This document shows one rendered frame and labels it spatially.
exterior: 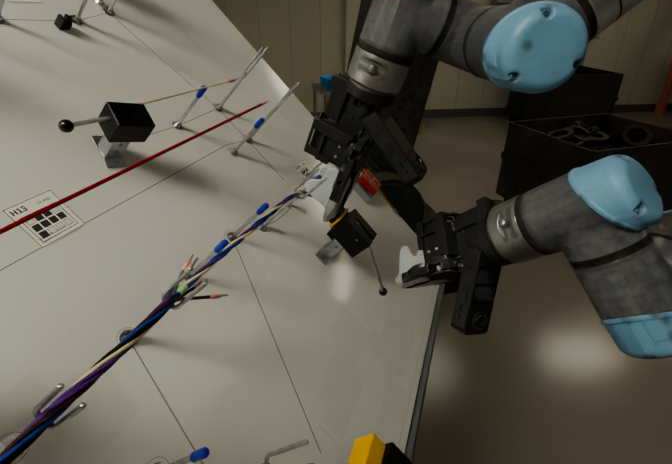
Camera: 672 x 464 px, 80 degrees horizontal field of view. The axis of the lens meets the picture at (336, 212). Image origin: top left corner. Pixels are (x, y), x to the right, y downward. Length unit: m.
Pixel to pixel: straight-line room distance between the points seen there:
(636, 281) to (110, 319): 0.50
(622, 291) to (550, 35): 0.24
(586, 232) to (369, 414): 0.37
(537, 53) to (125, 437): 0.48
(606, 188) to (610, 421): 1.67
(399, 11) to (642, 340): 0.42
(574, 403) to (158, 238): 1.81
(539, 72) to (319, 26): 5.47
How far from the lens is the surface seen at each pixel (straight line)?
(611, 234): 0.46
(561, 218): 0.46
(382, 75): 0.52
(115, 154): 0.56
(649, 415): 2.16
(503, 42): 0.40
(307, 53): 5.84
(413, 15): 0.51
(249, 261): 0.57
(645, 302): 0.47
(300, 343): 0.57
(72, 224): 0.49
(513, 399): 1.95
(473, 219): 0.54
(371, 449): 0.47
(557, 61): 0.41
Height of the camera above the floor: 1.42
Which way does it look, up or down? 27 degrees down
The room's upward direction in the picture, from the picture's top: straight up
